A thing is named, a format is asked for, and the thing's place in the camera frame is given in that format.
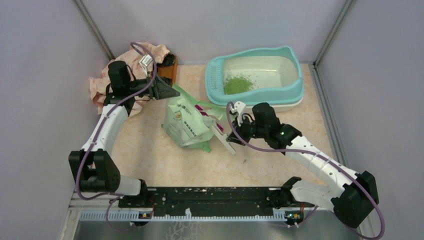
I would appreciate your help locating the purple plastic scoop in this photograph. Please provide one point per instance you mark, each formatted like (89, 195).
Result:
(204, 113)

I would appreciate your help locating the teal litter box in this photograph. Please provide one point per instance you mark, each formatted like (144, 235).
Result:
(276, 72)

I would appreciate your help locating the white bag clip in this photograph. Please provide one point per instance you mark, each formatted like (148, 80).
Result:
(222, 137)

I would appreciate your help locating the wooden tray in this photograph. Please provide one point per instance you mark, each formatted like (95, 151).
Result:
(168, 74)

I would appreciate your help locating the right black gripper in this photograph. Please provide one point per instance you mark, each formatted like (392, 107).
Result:
(238, 130)

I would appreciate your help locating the dark plant far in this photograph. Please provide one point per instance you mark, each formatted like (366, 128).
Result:
(168, 60)

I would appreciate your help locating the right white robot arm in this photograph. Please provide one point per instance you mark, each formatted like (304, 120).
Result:
(350, 195)

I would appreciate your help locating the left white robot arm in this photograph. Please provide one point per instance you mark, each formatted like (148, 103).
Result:
(94, 171)

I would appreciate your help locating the white slotted cable duct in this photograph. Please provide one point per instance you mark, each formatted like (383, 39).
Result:
(144, 216)

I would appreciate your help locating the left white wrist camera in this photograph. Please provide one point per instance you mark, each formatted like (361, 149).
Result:
(145, 61)

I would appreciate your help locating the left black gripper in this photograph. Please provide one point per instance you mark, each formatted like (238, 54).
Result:
(162, 90)

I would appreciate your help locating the green litter bag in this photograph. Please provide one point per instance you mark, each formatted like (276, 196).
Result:
(185, 125)

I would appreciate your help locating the green litter pile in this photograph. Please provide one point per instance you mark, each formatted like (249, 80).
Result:
(236, 84)

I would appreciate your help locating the pink patterned cloth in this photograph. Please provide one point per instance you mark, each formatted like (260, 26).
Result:
(97, 86)

